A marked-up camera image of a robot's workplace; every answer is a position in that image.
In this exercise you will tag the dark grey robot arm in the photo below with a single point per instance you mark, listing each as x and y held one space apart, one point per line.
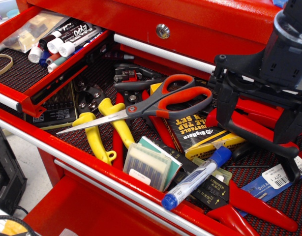
284 47

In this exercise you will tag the small open red drawer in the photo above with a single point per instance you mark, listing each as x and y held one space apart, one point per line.
26 86

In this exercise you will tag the yellow black tap set box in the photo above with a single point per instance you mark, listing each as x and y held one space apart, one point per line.
194 139

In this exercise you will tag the white marker left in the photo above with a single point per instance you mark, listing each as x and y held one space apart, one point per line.
35 54

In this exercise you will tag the teal capped marker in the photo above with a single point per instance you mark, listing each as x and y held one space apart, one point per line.
51 67

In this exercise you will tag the silver drawer lock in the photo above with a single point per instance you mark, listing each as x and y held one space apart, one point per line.
162 31

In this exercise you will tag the green white card pack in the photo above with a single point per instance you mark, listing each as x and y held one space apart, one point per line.
160 147

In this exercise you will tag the clear plastic bit case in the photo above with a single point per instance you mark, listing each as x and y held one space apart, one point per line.
147 166

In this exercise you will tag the blue capped white marker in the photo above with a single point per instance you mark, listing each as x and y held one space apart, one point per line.
183 189

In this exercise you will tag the red threadlocker tube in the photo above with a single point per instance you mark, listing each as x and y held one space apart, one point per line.
117 55

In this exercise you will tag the black electronic box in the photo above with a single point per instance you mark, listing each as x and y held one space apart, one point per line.
12 179

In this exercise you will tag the red grey scissors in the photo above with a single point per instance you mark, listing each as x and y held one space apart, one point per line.
175 89

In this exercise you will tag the red black crimping tool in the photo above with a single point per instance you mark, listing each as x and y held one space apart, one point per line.
259 130

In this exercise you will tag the clear plastic bag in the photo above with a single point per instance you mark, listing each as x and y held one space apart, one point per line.
33 30

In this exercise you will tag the grey automatic wire stripper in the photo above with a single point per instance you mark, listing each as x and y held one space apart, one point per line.
135 77

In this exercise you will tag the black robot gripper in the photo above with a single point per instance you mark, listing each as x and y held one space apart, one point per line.
239 76

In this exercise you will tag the red tool chest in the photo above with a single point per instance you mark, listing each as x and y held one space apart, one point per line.
90 197

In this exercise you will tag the red handled wire stripper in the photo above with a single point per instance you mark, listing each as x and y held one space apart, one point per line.
120 147

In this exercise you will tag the black drill bit index box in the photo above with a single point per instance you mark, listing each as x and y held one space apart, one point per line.
60 110

